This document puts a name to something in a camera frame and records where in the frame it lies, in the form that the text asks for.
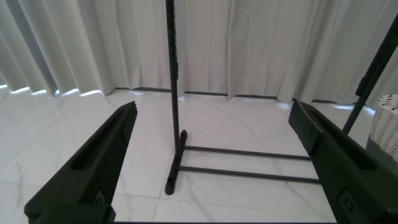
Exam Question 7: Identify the white laundry basket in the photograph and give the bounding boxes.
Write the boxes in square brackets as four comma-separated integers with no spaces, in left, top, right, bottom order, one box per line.
[366,94,398,175]

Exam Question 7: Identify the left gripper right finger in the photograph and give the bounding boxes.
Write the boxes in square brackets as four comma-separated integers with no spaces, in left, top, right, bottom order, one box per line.
[288,99,398,223]

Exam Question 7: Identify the white curtain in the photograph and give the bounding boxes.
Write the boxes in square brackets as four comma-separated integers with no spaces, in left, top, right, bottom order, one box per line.
[0,0,398,108]

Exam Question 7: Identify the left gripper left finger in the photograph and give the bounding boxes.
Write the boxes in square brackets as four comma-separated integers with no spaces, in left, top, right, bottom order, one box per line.
[24,101,139,223]

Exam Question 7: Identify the black clothes rack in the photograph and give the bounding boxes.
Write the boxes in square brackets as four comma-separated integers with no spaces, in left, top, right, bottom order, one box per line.
[164,0,398,196]

